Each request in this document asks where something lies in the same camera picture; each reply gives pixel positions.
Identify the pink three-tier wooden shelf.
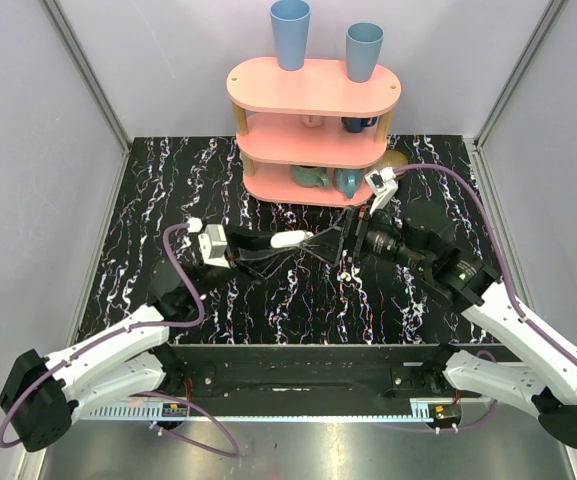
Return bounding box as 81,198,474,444
226,57,402,207

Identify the orange connector board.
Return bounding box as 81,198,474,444
161,401,189,418
432,404,461,421

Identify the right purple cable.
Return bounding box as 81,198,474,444
392,163,577,433

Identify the pink mug on shelf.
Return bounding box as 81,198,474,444
301,115,324,128

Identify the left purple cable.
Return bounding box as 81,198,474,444
0,218,242,459

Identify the light blue cup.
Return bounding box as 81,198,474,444
270,0,311,71
345,22,384,83

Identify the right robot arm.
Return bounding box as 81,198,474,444
301,203,577,449

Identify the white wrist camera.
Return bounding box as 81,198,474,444
364,167,399,216
198,224,230,268

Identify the right orange connector board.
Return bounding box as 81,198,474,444
432,404,461,421

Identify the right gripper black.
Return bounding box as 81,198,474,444
300,199,431,273

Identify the white oval pebble case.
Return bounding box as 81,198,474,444
270,230,314,249

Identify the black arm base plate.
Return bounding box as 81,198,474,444
149,345,457,415

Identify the right light blue cup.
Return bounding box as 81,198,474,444
345,22,384,83

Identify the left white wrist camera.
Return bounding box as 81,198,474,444
198,224,230,268

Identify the teal glazed ceramic mug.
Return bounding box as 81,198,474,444
290,165,330,188

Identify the left light blue cup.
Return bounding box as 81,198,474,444
270,0,311,71

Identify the blue butterfly mug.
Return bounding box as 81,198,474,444
333,168,363,199

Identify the dark blue mug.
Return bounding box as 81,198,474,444
341,117,379,133

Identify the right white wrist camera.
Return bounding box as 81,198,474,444
364,167,399,216

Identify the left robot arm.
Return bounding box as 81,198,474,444
0,218,314,452

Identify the left orange connector board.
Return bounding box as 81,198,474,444
161,401,189,418

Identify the purple cable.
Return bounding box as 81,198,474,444
0,218,242,459
392,163,577,433

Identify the brown ceramic bowl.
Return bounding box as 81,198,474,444
381,149,409,169

